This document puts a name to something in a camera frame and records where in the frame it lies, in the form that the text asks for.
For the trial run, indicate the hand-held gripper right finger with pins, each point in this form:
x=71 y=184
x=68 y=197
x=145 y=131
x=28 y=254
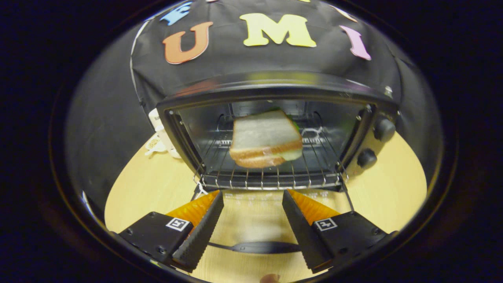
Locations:
x=300 y=230

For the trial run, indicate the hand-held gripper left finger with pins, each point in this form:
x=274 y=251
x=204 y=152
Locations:
x=204 y=230

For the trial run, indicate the lettuce sandwich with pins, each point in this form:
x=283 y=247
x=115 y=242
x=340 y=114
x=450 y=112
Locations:
x=263 y=133

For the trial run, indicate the black toaster oven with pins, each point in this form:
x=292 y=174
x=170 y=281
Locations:
x=275 y=84

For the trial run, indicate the black backdrop cloth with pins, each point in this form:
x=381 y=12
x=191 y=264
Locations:
x=314 y=59

